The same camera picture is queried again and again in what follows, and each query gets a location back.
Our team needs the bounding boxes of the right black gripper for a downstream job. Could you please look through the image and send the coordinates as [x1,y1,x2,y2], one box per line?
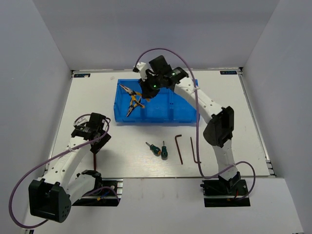
[137,73,163,99]

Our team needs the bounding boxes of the yellow-handled pliers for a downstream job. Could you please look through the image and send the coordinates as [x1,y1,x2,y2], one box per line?
[126,98,145,117]
[119,84,141,102]

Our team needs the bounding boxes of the brown hex key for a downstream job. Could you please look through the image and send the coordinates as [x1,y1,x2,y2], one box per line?
[93,153,97,171]
[190,137,201,164]
[175,134,183,165]

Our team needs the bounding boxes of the green phillips stubby screwdriver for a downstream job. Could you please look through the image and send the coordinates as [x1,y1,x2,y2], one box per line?
[145,142,161,156]

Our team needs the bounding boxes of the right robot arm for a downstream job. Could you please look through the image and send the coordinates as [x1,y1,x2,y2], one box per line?
[133,56,241,195]

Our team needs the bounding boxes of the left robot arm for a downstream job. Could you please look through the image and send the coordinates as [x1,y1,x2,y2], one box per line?
[28,113,111,223]

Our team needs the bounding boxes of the blue three-compartment bin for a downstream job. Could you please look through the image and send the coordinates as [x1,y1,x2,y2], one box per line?
[114,79,196,124]

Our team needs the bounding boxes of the left table label sticker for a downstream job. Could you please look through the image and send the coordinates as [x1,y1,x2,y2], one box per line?
[74,73,91,78]

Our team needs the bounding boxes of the table label sticker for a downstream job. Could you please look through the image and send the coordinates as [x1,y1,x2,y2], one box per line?
[74,73,91,78]
[220,70,237,75]

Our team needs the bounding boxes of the right table label sticker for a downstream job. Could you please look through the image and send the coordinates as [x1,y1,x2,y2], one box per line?
[220,70,237,75]

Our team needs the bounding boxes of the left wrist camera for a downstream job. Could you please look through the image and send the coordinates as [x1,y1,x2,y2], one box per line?
[73,115,88,127]

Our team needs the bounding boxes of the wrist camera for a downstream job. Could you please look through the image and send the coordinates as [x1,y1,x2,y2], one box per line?
[133,62,148,81]
[73,115,88,127]

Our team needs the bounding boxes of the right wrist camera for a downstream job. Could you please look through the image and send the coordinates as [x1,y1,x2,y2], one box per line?
[133,62,148,81]

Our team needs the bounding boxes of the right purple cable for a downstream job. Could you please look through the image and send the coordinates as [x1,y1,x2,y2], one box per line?
[135,47,256,201]

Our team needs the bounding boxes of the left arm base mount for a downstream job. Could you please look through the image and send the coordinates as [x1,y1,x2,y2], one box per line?
[73,170,123,207]

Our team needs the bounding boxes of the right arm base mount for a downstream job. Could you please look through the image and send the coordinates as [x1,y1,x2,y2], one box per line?
[200,179,251,208]

